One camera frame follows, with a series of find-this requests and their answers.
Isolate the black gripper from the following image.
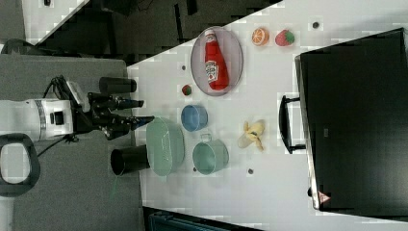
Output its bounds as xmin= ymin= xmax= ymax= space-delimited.
xmin=74 ymin=92 xmax=155 ymax=141

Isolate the peeled plush banana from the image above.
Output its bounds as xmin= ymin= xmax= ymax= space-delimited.
xmin=238 ymin=119 xmax=265 ymax=151

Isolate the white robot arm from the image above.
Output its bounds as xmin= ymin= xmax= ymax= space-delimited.
xmin=1 ymin=92 xmax=154 ymax=141

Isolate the black toaster oven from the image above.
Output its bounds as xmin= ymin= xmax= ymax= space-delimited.
xmin=279 ymin=28 xmax=408 ymax=221

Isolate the black cylinder cup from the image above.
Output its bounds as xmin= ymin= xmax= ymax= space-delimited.
xmin=99 ymin=77 xmax=137 ymax=94

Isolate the black pot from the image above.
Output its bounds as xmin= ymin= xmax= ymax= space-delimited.
xmin=110 ymin=145 xmax=150 ymax=175

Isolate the green oval colander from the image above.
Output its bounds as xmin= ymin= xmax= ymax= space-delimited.
xmin=146 ymin=117 xmax=185 ymax=176

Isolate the small red strawberry toy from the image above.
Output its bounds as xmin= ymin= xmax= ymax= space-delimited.
xmin=182 ymin=85 xmax=192 ymax=96

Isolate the blue bowl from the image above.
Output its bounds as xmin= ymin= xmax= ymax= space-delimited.
xmin=181 ymin=105 xmax=208 ymax=132

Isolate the red ketchup bottle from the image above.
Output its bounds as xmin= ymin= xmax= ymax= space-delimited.
xmin=204 ymin=30 xmax=229 ymax=90

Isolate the grey round plate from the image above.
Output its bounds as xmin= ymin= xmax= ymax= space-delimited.
xmin=191 ymin=26 xmax=243 ymax=96

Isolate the orange slice toy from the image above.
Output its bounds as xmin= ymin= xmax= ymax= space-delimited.
xmin=251 ymin=27 xmax=269 ymax=46

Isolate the large red strawberry toy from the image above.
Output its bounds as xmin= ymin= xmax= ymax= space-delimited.
xmin=275 ymin=30 xmax=295 ymax=46

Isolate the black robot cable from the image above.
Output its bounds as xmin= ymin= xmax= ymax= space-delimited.
xmin=37 ymin=75 xmax=81 ymax=158

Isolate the green cup with handle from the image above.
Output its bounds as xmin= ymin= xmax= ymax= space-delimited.
xmin=192 ymin=134 xmax=229 ymax=175

